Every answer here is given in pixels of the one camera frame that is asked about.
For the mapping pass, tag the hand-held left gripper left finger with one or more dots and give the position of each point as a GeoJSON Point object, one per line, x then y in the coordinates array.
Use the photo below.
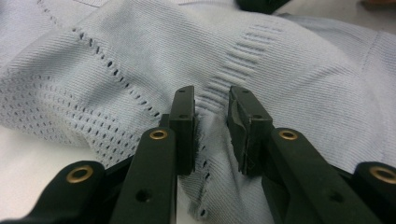
{"type": "Point", "coordinates": [185, 140]}

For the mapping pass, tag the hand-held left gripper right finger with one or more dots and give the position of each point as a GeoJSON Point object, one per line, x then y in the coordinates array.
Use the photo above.
{"type": "Point", "coordinates": [249, 137]}

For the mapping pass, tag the light blue knitted garment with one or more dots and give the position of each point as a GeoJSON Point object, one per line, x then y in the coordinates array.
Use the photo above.
{"type": "Point", "coordinates": [140, 46]}

